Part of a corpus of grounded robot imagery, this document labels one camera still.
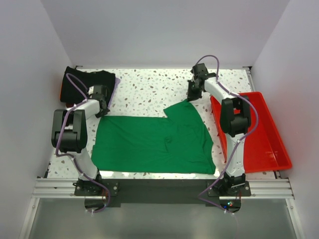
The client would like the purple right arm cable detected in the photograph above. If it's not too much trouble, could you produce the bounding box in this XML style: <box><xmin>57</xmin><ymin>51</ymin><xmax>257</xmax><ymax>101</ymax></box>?
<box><xmin>196</xmin><ymin>55</ymin><xmax>260</xmax><ymax>207</ymax></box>

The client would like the aluminium frame rail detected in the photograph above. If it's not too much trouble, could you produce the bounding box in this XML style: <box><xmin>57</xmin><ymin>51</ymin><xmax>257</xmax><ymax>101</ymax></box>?
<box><xmin>31</xmin><ymin>66</ymin><xmax>296</xmax><ymax>200</ymax></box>

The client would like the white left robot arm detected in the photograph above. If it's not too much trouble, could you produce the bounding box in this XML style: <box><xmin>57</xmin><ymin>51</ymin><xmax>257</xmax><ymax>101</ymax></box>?
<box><xmin>51</xmin><ymin>85</ymin><xmax>111</xmax><ymax>196</ymax></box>

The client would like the lilac folded t shirt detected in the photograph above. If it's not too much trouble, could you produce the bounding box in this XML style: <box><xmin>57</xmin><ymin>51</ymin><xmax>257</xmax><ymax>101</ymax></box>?
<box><xmin>108</xmin><ymin>77</ymin><xmax>121</xmax><ymax>107</ymax></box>

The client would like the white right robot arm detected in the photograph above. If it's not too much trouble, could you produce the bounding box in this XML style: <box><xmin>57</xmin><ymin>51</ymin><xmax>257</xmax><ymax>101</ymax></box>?
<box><xmin>187</xmin><ymin>63</ymin><xmax>251</xmax><ymax>196</ymax></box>

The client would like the dark red folded t shirt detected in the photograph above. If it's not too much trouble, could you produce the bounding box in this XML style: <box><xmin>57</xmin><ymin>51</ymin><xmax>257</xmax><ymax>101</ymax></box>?
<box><xmin>60</xmin><ymin>85</ymin><xmax>65</xmax><ymax>102</ymax></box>

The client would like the black folded t shirt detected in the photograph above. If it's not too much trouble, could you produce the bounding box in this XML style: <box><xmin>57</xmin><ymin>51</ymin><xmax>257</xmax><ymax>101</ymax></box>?
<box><xmin>62</xmin><ymin>67</ymin><xmax>116</xmax><ymax>104</ymax></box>

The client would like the green t shirt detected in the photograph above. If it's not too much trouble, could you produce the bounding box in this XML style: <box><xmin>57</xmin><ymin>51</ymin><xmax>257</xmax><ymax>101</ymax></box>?
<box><xmin>91</xmin><ymin>101</ymin><xmax>216</xmax><ymax>175</ymax></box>

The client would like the red plastic bin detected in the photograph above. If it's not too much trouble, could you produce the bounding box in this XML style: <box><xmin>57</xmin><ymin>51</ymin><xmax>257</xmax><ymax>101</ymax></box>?
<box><xmin>210</xmin><ymin>92</ymin><xmax>292</xmax><ymax>174</ymax></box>

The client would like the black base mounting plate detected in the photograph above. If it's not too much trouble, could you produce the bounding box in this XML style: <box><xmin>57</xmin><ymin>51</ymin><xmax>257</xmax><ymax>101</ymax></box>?
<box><xmin>73</xmin><ymin>179</ymin><xmax>251</xmax><ymax>212</ymax></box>

